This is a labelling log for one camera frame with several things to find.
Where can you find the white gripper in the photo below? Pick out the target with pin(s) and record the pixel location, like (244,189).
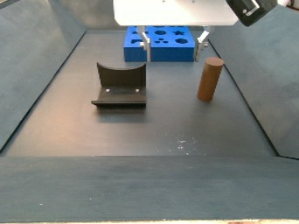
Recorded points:
(174,12)

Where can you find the black camera box with cable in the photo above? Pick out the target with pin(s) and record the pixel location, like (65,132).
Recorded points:
(252,10)

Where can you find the brown wooden cylinder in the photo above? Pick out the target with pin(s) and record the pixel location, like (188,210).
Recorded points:
(210,78)

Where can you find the black curved holder bracket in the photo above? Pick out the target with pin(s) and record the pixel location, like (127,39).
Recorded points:
(122,87)

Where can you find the blue shape sorting board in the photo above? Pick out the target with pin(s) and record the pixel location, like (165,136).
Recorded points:
(171,44)

